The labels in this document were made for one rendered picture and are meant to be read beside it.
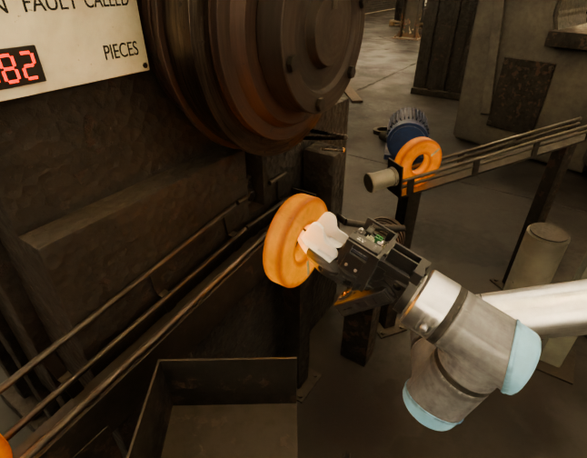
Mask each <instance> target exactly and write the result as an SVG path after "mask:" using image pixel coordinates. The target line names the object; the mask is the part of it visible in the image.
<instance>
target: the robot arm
mask: <svg viewBox="0 0 587 458"><path fill-rule="evenodd" d="M373 224H376V225H378V226H380V227H381V228H382V229H384V230H385V231H387V232H389V233H388V235H387V236H386V238H383V237H381V236H380V235H379V234H377V233H375V232H374V230H375V228H373V227H372V226H373ZM397 237H398V234H397V233H395V232H394V231H392V230H390V229H389V228H387V227H385V226H384V225H382V224H380V223H378V222H376V221H375V220H374V219H372V218H370V217H368V218H367V220H366V222H365V224H364V226H363V228H362V227H361V228H360V227H359V229H358V230H357V231H353V232H352V233H351V234H350V235H349V236H348V235H347V234H345V233H344V232H342V231H341V230H339V228H338V226H337V219H336V216H335V215H334V214H333V213H330V212H325V213H324V214H323V215H322V216H321V217H320V219H319V220H318V221H317V222H314V223H312V224H308V225H307V226H306V227H305V228H304V229H303V230H302V232H301V233H300V235H299V237H298V240H297V241H298V243H299V245H300V246H301V247H302V249H303V250H304V252H305V253H306V256H307V258H308V259H309V260H310V261H311V263H312V264H313V266H314V267H315V268H316V269H317V270H318V271H319V272H320V273H321V274H322V275H324V276H325V277H327V278H329V279H331V280H333V281H335V282H336V283H337V284H338V285H341V284H342V285H344V286H346V287H349V288H351V289H347V290H344V291H343V292H342V293H341V294H340V295H339V297H338V300H337V301H336V303H335V304H334V306H335V308H336V309H337V311H338V312H339V313H340V315H341V316H346V315H349V314H356V313H359V312H362V311H365V310H369V309H373V308H375V307H379V306H382V305H386V304H391V303H393V302H394V300H395V299H396V298H397V299H398V301H397V303H396V304H395V306H394V308H393V310H394V311H395V312H397V313H398V314H401V313H402V312H403V315H402V317H401V319H400V321H401V323H402V324H404V325H406V326H407V327H409V328H410V334H411V348H412V349H411V361H412V377H411V378H410V379H408V380H407V381H406V382H405V384H404V388H403V400H404V403H405V405H406V407H407V409H408V411H409V412H410V413H411V415H412V416H413V417H414V418H415V419H416V420H417V421H418V422H419V423H421V424H423V425H424V426H426V427H428V428H430V429H433V430H435V431H448V430H450V429H452V428H453V427H454V426H455V425H456V424H460V423H462V422H463V419H464V417H466V416H467V415H468V414H469V413H470V412H471V411H472V410H473V409H474V408H475V407H477V406H478V405H479V404H480V403H481V402H482V401H483V400H484V399H485V398H486V397H487V396H489V395H490V394H491V393H492V392H493V391H494V390H495V389H496V388H498V389H500V390H501V393H506V394H509V395H513V394H515V393H518V392H519V391H520V390H521V389H522V388H523V387H524V386H525V385H526V384H527V382H528V381H529V379H530V378H531V376H532V374H533V372H534V370H535V368H536V365H537V363H538V362H539V359H540V355H541V351H542V341H541V339H548V338H558V337H567V336H576V335H586V334H587V279H582V280H576V281H570V282H563V283H557V284H545V285H537V286H531V287H524V288H518V289H512V290H505V291H499V292H492V293H486V294H473V293H471V292H470V291H468V290H466V289H465V288H463V287H461V286H460V285H459V284H458V283H456V282H455V281H453V280H452V279H450V278H448V277H447V276H445V275H443V274H441V273H439V272H438V271H436V270H432V271H431V272H430V273H429V275H428V276H427V273H426V271H427V269H428V268H429V266H430V265H431V262H429V261H427V260H426V259H424V258H422V257H421V256H420V255H418V254H416V253H415V252H413V251H411V250H410V249H408V248H406V247H405V246H403V245H401V244H399V243H397V242H396V241H395V240H396V238H397ZM337 256H339V259H338V260H336V261H335V260H334V258H336V257H337Z"/></svg>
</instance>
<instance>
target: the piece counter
mask: <svg viewBox="0 0 587 458"><path fill-rule="evenodd" d="M19 53H20V55H27V54H30V53H29V51H23V52H19ZM30 55H31V58H32V61H33V63H32V64H29V65H24V66H25V68H22V69H23V72H24V75H25V78H27V77H28V75H27V72H26V70H25V69H26V68H27V67H32V66H34V63H35V58H34V55H33V54H30ZM8 56H9V54H2V55H0V58H2V57H8ZM10 59H11V61H12V64H13V66H12V67H6V68H4V70H5V71H9V70H15V73H16V76H17V78H18V79H21V77H20V74H19V72H18V70H17V69H14V66H16V64H15V60H14V58H13V57H12V56H10ZM0 68H3V66H2V63H1V60H0ZM5 71H4V72H2V74H3V77H4V79H5V81H8V79H7V77H6V74H5ZM28 78H29V80H34V79H38V76H32V77H28ZM18 79H16V80H11V81H8V82H9V84H14V83H19V81H18ZM0 83H1V82H0Z"/></svg>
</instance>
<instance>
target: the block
mask: <svg viewBox="0 0 587 458"><path fill-rule="evenodd" d="M322 146H333V147H341V146H337V145H333V144H326V143H322V142H315V143H314V144H311V145H310V146H308V147H306V148H305V149H304V151H303V190H305V191H307V192H310V193H313V194H316V197H318V198H320V199H322V200H323V201H324V203H325V205H326V207H327V211H328V212H330V213H333V214H334V215H335V216H336V215H337V214H342V207H343V185H344V173H345V162H346V149H345V148H344V152H332V151H322Z"/></svg>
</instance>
